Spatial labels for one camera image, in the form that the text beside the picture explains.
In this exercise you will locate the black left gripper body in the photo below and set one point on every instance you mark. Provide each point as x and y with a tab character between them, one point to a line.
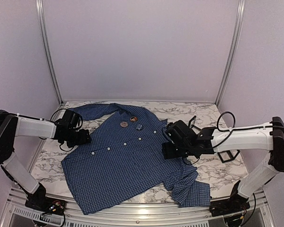
83	137

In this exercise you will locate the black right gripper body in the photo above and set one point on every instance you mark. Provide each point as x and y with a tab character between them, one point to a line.
181	151

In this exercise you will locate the white blue round brooch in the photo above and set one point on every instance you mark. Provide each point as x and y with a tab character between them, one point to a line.
139	127

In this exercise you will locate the blue checked shirt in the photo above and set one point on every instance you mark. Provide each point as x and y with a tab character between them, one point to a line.
120	163

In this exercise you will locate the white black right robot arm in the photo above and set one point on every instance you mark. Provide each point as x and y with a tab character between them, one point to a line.
268	137

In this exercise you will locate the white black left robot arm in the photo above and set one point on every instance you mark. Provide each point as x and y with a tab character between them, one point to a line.
14	126

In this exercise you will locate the orange rimmed round brooch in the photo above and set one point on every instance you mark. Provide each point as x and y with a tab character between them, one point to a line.
133	119

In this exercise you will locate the brown round brooch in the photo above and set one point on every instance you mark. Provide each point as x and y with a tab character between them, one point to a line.
123	124

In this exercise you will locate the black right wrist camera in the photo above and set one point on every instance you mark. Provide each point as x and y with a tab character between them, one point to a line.
179	131

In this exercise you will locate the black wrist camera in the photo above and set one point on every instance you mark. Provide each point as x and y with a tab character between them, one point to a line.
179	131
72	120

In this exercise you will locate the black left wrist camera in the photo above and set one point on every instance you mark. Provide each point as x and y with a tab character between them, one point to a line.
72	120

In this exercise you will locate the black frame stand far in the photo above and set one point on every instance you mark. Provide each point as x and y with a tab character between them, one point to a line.
191	123

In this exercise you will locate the black frame stand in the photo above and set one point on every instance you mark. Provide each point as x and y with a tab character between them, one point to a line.
228	156
191	123

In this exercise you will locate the black frame stand near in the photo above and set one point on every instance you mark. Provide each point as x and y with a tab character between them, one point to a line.
228	156

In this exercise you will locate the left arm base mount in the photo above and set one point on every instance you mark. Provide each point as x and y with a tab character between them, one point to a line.
40	202

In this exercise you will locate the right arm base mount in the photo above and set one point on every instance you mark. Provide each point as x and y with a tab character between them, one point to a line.
234	203

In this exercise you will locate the aluminium front rail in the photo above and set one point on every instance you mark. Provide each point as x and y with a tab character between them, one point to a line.
131	214

